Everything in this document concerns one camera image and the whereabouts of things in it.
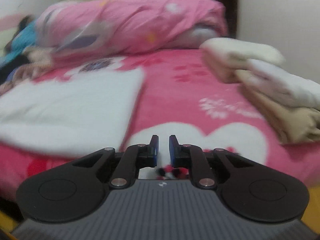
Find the black garment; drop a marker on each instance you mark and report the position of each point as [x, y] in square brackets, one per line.
[12, 67]

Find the small white folded garment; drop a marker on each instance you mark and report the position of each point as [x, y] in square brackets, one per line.
[282, 82]

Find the cream padded headboard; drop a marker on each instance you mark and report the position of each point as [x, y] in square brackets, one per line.
[7, 35]

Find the white shirt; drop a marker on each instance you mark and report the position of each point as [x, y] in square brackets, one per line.
[75, 110]

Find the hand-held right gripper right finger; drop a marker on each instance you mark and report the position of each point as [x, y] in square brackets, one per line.
[172, 150]

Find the cream fleece folded garment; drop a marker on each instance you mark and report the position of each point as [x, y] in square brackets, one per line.
[245, 50]

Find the pink flower print blanket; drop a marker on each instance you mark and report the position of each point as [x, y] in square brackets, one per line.
[180, 100]

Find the pile of unfolded clothes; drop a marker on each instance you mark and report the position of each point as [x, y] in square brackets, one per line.
[35, 62]

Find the pink floral quilt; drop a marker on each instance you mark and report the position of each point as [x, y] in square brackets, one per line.
[130, 22]

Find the white and tan folded stack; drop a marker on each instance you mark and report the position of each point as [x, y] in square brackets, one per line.
[282, 120]

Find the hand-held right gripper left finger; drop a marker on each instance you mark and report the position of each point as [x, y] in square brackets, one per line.
[155, 150]

